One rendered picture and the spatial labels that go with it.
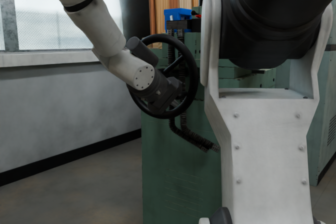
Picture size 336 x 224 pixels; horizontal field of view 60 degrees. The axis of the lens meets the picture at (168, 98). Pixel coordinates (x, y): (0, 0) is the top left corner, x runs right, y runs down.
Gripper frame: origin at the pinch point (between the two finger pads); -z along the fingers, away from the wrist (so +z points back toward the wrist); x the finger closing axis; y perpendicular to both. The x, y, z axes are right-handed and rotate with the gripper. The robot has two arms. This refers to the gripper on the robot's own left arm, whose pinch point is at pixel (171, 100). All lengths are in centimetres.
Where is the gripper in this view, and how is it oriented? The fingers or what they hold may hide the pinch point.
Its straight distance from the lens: 88.6
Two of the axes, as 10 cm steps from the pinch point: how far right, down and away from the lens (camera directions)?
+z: -4.6, -3.5, -8.1
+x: 6.6, -7.5, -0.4
